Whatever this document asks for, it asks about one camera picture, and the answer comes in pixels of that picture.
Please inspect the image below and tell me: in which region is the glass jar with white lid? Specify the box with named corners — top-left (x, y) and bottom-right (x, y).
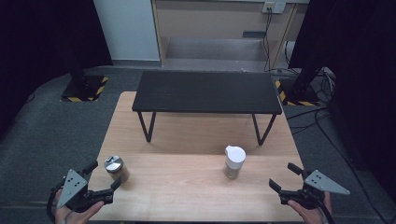
top-left (223, 145), bottom-right (247, 180)

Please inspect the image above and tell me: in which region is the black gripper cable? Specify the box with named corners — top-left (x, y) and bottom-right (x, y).
top-left (46, 180), bottom-right (65, 222)
top-left (317, 199), bottom-right (336, 224)

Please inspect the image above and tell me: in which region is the white cabinet panel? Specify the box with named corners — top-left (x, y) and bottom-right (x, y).
top-left (92, 0), bottom-right (161, 62)

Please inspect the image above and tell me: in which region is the black outlet cable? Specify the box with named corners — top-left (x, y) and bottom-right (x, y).
top-left (262, 8), bottom-right (274, 73)

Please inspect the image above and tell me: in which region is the black metal shelf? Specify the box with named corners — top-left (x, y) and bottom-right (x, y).
top-left (131, 70), bottom-right (283, 147)

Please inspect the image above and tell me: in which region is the person's right hand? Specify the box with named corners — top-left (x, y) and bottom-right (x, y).
top-left (287, 190), bottom-right (332, 224)

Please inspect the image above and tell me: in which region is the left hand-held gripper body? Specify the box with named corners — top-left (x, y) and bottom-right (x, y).
top-left (56, 168), bottom-right (115, 214)

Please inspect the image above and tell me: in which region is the dark curtain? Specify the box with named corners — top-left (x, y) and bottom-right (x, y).
top-left (288, 0), bottom-right (396, 195)
top-left (0, 0), bottom-right (113, 139)

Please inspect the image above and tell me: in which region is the white wall outlet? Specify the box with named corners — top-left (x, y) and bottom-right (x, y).
top-left (262, 1), bottom-right (287, 15)

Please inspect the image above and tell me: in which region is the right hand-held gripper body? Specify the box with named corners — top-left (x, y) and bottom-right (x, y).
top-left (278, 169), bottom-right (351, 210)

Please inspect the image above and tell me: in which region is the bundle of cables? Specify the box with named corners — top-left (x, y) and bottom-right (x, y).
top-left (316, 66), bottom-right (338, 101)

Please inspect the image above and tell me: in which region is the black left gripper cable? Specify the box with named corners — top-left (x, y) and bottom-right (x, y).
top-left (46, 180), bottom-right (65, 222)

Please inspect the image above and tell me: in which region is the black floor cable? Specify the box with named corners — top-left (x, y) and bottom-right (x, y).
top-left (285, 106), bottom-right (332, 135)

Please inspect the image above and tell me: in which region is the person's left hand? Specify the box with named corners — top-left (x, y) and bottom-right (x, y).
top-left (54, 189), bottom-right (106, 224)

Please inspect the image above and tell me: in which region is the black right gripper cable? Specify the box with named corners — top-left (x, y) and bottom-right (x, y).
top-left (317, 199), bottom-right (336, 224)

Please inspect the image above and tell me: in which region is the glass jar with silver lid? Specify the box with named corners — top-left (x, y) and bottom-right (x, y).
top-left (103, 155), bottom-right (131, 185)

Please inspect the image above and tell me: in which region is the light wooden desk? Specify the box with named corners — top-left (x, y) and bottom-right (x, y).
top-left (151, 0), bottom-right (311, 71)

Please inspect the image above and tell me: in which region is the dark grey bar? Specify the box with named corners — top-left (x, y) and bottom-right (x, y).
top-left (242, 30), bottom-right (267, 39)

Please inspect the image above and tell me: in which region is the black stand base striped tape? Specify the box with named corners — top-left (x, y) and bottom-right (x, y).
top-left (275, 64), bottom-right (325, 107)
top-left (60, 55), bottom-right (109, 103)

